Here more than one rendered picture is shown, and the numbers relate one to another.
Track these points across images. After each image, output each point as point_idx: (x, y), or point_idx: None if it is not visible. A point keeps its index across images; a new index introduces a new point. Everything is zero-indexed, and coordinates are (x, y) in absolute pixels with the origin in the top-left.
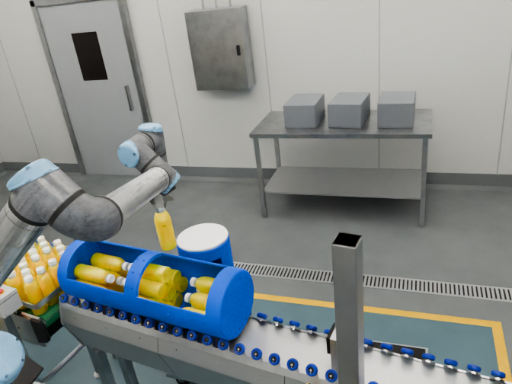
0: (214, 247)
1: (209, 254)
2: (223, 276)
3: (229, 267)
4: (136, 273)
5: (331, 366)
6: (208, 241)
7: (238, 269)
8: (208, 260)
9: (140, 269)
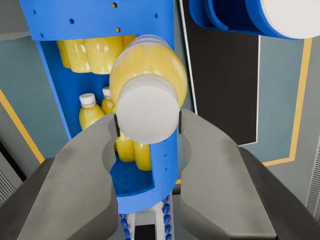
0: (278, 32)
1: (262, 24)
2: (118, 205)
3: (148, 195)
4: (37, 25)
5: (135, 217)
6: (300, 4)
7: (151, 205)
8: (253, 21)
9: (49, 33)
